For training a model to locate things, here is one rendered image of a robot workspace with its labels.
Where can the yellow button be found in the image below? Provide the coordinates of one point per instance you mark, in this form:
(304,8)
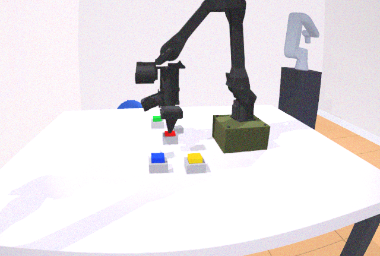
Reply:
(194,164)

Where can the blue button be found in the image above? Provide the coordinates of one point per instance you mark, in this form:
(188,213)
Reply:
(158,163)

